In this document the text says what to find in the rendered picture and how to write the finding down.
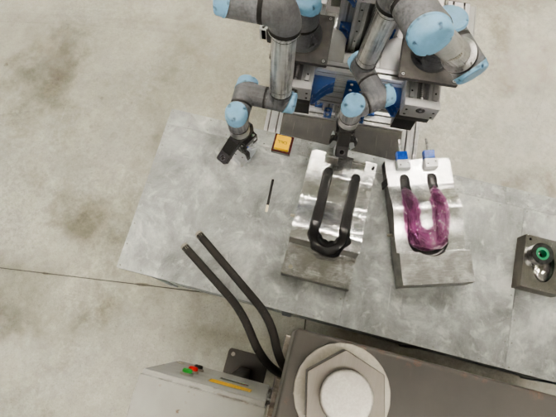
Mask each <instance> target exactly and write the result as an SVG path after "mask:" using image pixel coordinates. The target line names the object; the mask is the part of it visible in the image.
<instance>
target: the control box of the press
mask: <svg viewBox="0 0 556 417"><path fill-rule="evenodd" d="M266 370H267V369H266V368H265V367H264V366H263V364H262V363H261V362H260V360H259V359H258V357H257V356H256V354H254V353H250V352H245V351H242V350H238V349H236V348H230V349H229V351H228V356H227V360H226V362H225V366H224V369H223V372H221V371H215V370H213V369H209V368H207V367H203V366H201V365H198V364H195V365H194V364H191V363H188V362H182V361H177V362H170V363H166V364H161V365H158V366H153V367H147V368H144V369H143V373H140V374H139V377H138V379H137V384H136V387H135V390H134V392H133V395H132V400H131V403H130V405H129V408H128V411H127V415H126V417H264V415H265V412H266V406H267V405H269V404H270V403H271V399H270V398H269V394H270V392H272V388H271V387H270V388H269V385H267V384H264V380H265V376H266Z"/></svg>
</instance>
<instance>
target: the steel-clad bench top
mask: <svg viewBox="0 0 556 417"><path fill-rule="evenodd" d="M253 131H254V132H255V133H256V134H257V138H258V139H259V140H260V141H259V142H258V143H257V144H256V145H255V146H254V147H253V148H252V149H254V148H256V152H255V154H254V155H253V156H252V158H251V161H250V162H247V163H246V164H245V165H244V166H243V167H241V166H240V165H238V164H237V163H236V162H235V161H234V160H233V159H231V160H230V161H229V163H228V164H225V165H224V164H223V163H222V162H220V161H219V160H218V159H217V156H218V154H219V152H220V151H221V150H222V148H223V146H224V144H225V143H226V141H227V140H228V138H229V137H230V133H229V130H228V125H227V122H226V121H222V120H218V119H215V118H211V117H205V116H201V115H197V114H193V113H187V112H183V111H180V110H176V109H171V112H170V116H169V118H168V121H167V123H166V126H165V130H164V132H163V135H162V138H161V142H160V145H159V147H158V149H157V152H156V156H155V159H154V161H153V164H152V166H151V170H150V173H149V175H148V178H147V180H146V184H145V187H144V190H143V192H142V195H141V198H140V201H139V204H138V206H137V211H136V212H135V215H134V218H133V220H132V225H131V227H130V229H129V232H128V235H127V239H126V241H125V243H124V246H123V249H122V253H121V256H120V258H119V260H118V263H117V267H118V268H121V269H124V270H128V271H134V272H136V273H140V274H143V275H147V276H152V277H155V278H159V279H162V280H167V281H171V282H175V283H178V284H182V285H187V286H190V287H194V288H197V289H201V290H206V291H209V292H213V293H216V294H219V295H222V294H221V293H220V292H219V291H218V290H217V288H216V287H215V286H214V285H213V284H212V283H211V282H210V280H209V279H208V278H207V277H206V276H205V275H204V273H203V272H202V271H201V270H200V269H199V268H198V267H197V266H196V265H195V264H194V263H193V262H192V260H191V259H190V258H189V257H188V256H187V255H186V254H185V252H184V251H183V250H182V249H181V245H182V244H183V243H185V242H187V244H188V245H189V246H190V247H191V248H192V249H193V250H194V251H195V253H196V254H197V255H198V256H199V257H200V258H201V259H202V261H203V262H204V263H205V264H206V265H207V266H208V267H209V269H210V270H211V271H212V272H213V273H214V274H215V275H216V276H217V278H219V279H220V280H221V281H222V283H223V284H224V285H225V286H226V287H227V288H228V289H229V290H230V292H231V293H232V294H233V295H234V296H235V298H236V299H238V300H244V301H247V302H251V301H250V300H249V299H248V298H247V297H246V296H245V295H244V294H243V293H242V291H241V290H240V289H239V288H238V286H237V285H236V284H235V283H234V281H233V280H232V279H231V278H230V276H229V275H228V274H227V273H226V271H225V270H224V269H223V268H222V267H221V266H220V265H219V264H218V263H217V261H216V260H215V259H214V258H213V256H212V255H211V254H210V253H209V251H208V250H207V249H206V248H205V247H204V245H203V244H202V243H201V242H200V241H199V239H198V238H197V237H196V236H195V233H196V232H197V231H202V233H203V234H204V235H205V236H206V237H207V238H208V240H209V241H210V242H211V243H212V244H213V245H214V246H215V247H216V248H217V250H218V251H219V252H220V253H221V254H222V256H223V257H224V258H225V259H226V260H227V262H228V263H229V264H230V265H231V267H232V268H233V269H234V270H235V271H236V273H238V274H239V275H240V276H241V278H242V279H243V280H244V281H245V282H246V284H247V285H248V286H249V287H250V288H251V290H252V291H253V292H254V293H255V295H256V296H257V297H258V298H259V299H260V301H261V302H262V303H263V304H264V305H265V306H266V307H269V308H273V309H278V310H282V311H285V312H288V313H292V314H298V315H300V316H304V317H307V318H311V319H317V320H319V321H323V322H326V323H330V324H335V325H338V326H342V327H345V328H350V329H354V330H357V331H361V332H364V333H369V334H373V335H376V336H380V337H383V338H389V339H392V340H396V341H399V342H402V343H408V344H411V345H415V346H417V347H421V348H427V349H430V350H433V351H436V352H442V353H446V354H449V355H452V356H455V357H461V358H465V359H467V360H471V361H474V362H480V363H483V364H487V365H490V366H494V367H499V368H502V369H506V370H509V371H515V372H518V373H521V374H525V375H528V376H533V377H537V378H540V379H544V380H547V381H552V382H556V297H551V298H550V297H547V296H543V295H537V294H534V293H530V292H527V291H523V290H517V289H514V288H511V283H512V276H513V270H514V263H515V249H516V243H517V238H518V237H521V236H523V235H525V234H529V235H532V236H536V237H542V238H546V239H549V240H553V241H556V198H551V197H548V196H544V195H540V194H534V193H530V192H526V191H523V190H519V189H512V188H509V187H505V186H501V185H495V184H492V183H487V182H484V181H480V180H474V179H470V178H467V177H462V176H459V175H453V183H454V187H455V189H456V191H457V193H458V197H459V198H460V201H461V204H462V209H463V233H464V241H465V247H466V250H470V251H471V256H472V266H473V271H474V276H475V281H476V282H473V283H471V284H467V285H453V286H436V287H419V288H402V289H396V287H395V273H394V267H393V259H392V251H391V238H390V237H388V236H387V234H390V230H389V223H388V216H387V208H386V195H385V189H383V190H382V187H381V183H382V182H383V181H384V180H383V173H382V165H383V163H384V161H392V160H388V159H385V158H381V157H378V156H371V155H368V154H364V153H360V152H356V151H350V150H348V153H347V157H350V158H354V160H355V161H361V162H366V161H368V162H371V163H375V164H377V166H376V173H375V177H374V181H373V185H372V188H371V196H370V199H369V204H368V207H367V215H366V220H365V226H364V233H363V238H362V245H361V250H360V253H359V255H358V256H357V259H356V261H355V266H354V269H353V273H352V280H351V285H350V289H349V291H343V290H337V289H334V288H330V287H327V286H324V285H318V284H315V283H311V282H308V281H304V280H298V279H295V278H292V277H288V276H283V275H281V274H280V273H281V269H282V266H283V262H284V259H285V254H286V250H287V247H288V243H289V238H290V231H291V228H292V224H293V221H294V218H293V217H291V216H290V214H291V213H292V214H295V212H296V209H297V206H298V202H299V200H300V194H301V190H302V187H303V183H304V178H305V175H306V171H307V168H308V164H309V158H310V155H311V151H312V149H315V150H319V151H326V152H327V154H330V155H333V149H334V147H333V148H330V147H329V145H324V144H321V143H317V142H314V141H307V140H304V139H300V138H296V137H295V139H294V143H293V146H292V149H291V153H290V156H284V155H280V154H276V153H273V152H271V148H272V144H273V141H274V138H275V135H276V133H275V132H268V131H265V130H261V129H257V128H253ZM308 143H309V144H308ZM306 149H307V150H306ZM305 152H306V153H305ZM272 179H273V180H274V184H273V188H272V191H271V199H270V203H269V208H268V211H267V212H265V211H266V203H267V200H268V195H269V191H270V187H271V180H272ZM345 292H346V293H345ZM344 296H345V297H344ZM341 311H342V312H341ZM340 315H341V316H340Z"/></svg>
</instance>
